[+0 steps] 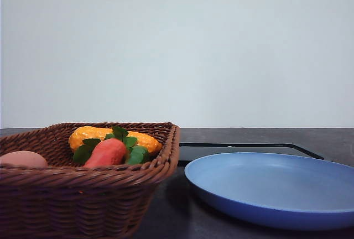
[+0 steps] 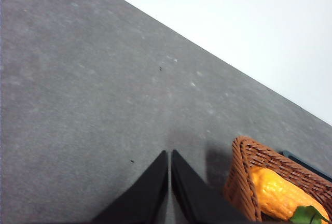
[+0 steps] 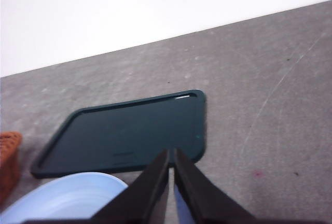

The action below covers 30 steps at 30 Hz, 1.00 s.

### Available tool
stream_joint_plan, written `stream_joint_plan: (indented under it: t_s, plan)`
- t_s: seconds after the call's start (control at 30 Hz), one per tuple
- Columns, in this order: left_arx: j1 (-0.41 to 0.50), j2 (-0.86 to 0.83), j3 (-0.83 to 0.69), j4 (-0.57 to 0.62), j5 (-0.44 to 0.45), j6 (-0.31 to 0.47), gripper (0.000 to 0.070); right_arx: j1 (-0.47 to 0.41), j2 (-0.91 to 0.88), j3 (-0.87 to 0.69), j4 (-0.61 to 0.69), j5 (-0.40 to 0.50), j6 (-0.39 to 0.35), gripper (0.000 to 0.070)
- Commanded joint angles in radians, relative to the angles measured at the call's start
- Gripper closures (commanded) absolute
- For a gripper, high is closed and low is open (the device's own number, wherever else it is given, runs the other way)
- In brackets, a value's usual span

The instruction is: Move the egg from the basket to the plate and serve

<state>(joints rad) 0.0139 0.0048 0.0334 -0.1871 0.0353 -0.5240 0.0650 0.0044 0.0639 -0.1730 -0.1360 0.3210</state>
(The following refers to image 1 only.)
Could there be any black tray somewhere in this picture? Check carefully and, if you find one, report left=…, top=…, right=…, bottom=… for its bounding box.
left=177, top=143, right=324, bottom=167

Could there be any yellow toy corn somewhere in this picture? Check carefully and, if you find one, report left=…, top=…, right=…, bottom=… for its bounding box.
left=69, top=126, right=162, bottom=153

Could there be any blue plate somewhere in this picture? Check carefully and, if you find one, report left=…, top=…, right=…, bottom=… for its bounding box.
left=184, top=152, right=354, bottom=230

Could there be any green toy leafy vegetable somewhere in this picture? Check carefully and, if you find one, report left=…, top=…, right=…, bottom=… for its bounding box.
left=73, top=126, right=149, bottom=165

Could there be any brown egg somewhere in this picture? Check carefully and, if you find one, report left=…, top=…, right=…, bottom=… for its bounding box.
left=0, top=151, right=48, bottom=168

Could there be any brown wicker basket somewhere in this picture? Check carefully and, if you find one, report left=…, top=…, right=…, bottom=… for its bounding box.
left=0, top=122, right=181, bottom=239

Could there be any orange toy carrot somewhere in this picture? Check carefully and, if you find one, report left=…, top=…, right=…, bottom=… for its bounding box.
left=84, top=138, right=126, bottom=168

